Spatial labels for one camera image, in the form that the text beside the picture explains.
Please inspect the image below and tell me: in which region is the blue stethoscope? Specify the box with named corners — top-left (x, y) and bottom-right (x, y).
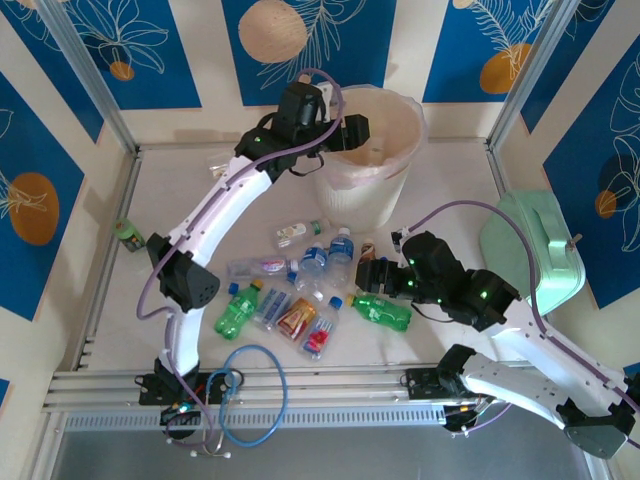
top-left (192, 344), bottom-right (290, 459)

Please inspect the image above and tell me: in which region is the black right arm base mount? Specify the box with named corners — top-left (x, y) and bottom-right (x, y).
top-left (399, 367), bottom-right (481, 401)

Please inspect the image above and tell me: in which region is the small clear plastic bag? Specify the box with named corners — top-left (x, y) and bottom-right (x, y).
top-left (208, 154), bottom-right (234, 179)

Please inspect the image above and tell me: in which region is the aluminium side rail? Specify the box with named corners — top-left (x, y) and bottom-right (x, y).
top-left (52, 147), bottom-right (146, 374)

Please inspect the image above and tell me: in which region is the mint green case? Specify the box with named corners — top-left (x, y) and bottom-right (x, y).
top-left (478, 189), bottom-right (586, 316)

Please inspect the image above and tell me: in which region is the cream plastic bin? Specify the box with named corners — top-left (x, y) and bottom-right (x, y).
top-left (313, 84), bottom-right (431, 235)

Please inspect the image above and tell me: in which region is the clear bottle blue striped label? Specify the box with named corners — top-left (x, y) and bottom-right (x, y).
top-left (252, 273), bottom-right (297, 331)

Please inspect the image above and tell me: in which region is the red gold label bottle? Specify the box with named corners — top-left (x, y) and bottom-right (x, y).
top-left (276, 297), bottom-right (319, 341)

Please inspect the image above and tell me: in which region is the green soda bottle yellow cap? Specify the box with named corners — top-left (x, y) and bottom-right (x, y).
top-left (214, 279), bottom-right (265, 340)
top-left (345, 293), bottom-right (414, 334)

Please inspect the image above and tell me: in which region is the clear bottle red blue label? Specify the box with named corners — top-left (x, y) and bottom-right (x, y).
top-left (298, 295), bottom-right (344, 361)

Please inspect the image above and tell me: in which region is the aluminium mounting rail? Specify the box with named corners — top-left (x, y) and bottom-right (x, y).
top-left (42, 367), bottom-right (556, 414)

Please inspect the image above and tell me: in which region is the clear bottle green cap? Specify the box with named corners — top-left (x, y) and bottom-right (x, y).
top-left (272, 219), bottom-right (326, 249)

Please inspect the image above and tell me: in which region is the blue label water bottle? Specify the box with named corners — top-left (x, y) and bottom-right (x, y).
top-left (297, 242), bottom-right (329, 291)
top-left (327, 227), bottom-right (356, 286)

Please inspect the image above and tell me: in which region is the grey slotted cable duct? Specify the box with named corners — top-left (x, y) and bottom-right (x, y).
top-left (63, 404), bottom-right (446, 432)

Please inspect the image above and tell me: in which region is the clear bottle pink blue label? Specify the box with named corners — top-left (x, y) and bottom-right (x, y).
top-left (227, 254), bottom-right (301, 279)

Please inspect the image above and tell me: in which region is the aluminium frame post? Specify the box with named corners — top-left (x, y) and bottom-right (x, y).
top-left (485, 0), bottom-right (579, 151)
top-left (35, 0), bottom-right (140, 154)

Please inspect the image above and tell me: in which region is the small green-capped bottle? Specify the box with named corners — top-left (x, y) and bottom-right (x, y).
top-left (115, 218), bottom-right (146, 254)

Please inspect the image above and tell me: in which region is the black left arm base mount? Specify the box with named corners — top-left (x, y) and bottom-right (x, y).
top-left (138, 367), bottom-right (246, 406)

